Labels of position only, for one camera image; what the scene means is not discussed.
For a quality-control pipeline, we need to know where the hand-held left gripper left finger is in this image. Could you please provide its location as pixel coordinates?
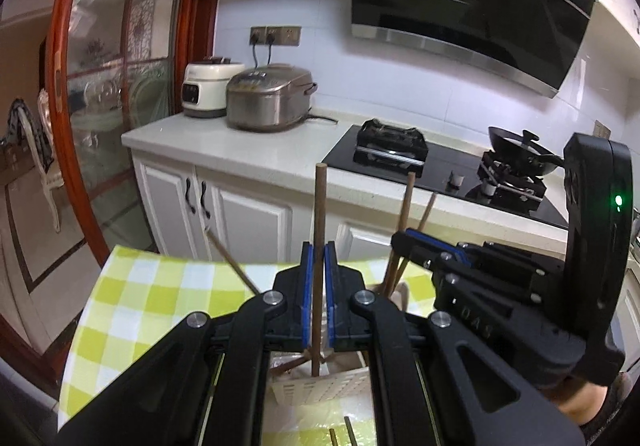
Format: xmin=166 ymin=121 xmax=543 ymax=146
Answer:
xmin=55 ymin=241 xmax=316 ymax=446

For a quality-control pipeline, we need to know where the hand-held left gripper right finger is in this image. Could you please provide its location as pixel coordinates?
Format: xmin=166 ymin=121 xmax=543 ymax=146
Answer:
xmin=324 ymin=241 xmax=586 ymax=446

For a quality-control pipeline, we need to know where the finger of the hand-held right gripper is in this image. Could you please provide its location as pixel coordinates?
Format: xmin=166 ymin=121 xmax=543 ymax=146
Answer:
xmin=391 ymin=232 xmax=538 ymax=307
xmin=405 ymin=227 xmax=567 ymax=296

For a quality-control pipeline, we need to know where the white plastic utensil basket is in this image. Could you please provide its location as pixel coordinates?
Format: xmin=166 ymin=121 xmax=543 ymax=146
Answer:
xmin=267 ymin=276 xmax=413 ymax=409

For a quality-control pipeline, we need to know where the person's right hand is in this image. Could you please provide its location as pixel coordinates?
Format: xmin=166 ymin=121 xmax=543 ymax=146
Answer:
xmin=542 ymin=370 xmax=633 ymax=427

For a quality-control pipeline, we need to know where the white spoon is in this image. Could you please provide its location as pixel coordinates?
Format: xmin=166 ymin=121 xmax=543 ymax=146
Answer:
xmin=391 ymin=282 xmax=412 ymax=314

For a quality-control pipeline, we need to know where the black glass gas cooktop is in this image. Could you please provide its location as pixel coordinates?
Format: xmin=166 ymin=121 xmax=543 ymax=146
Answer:
xmin=321 ymin=123 xmax=571 ymax=229

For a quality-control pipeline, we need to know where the black burner grate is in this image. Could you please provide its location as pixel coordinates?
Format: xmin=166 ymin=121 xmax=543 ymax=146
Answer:
xmin=354 ymin=118 xmax=429 ymax=178
xmin=477 ymin=151 xmax=548 ymax=204

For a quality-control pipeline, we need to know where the black wok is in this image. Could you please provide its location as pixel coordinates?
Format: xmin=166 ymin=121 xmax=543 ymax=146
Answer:
xmin=487 ymin=126 xmax=566 ymax=177

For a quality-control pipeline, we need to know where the yellow-green checked tablecloth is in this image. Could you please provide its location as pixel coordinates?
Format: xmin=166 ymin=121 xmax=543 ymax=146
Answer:
xmin=57 ymin=246 xmax=436 ymax=446

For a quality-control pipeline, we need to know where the silver rice cooker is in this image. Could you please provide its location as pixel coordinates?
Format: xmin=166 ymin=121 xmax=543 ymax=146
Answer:
xmin=226 ymin=66 xmax=319 ymax=132

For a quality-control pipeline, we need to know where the white electric cooker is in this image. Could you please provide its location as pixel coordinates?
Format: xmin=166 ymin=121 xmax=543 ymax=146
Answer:
xmin=181 ymin=57 xmax=246 ymax=119

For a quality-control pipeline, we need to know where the red-framed glass sliding door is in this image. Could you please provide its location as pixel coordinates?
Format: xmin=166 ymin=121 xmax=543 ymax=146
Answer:
xmin=47 ymin=0 xmax=223 ymax=252

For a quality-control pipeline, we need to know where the dark patterned jacket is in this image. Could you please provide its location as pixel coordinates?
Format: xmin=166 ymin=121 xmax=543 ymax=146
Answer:
xmin=0 ymin=98 xmax=56 ymax=172

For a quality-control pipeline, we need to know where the wall socket panel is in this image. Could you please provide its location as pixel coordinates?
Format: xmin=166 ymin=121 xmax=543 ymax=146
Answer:
xmin=249 ymin=25 xmax=302 ymax=47

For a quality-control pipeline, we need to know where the red wooden door frame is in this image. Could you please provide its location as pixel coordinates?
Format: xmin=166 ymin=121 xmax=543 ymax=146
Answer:
xmin=0 ymin=311 xmax=61 ymax=399

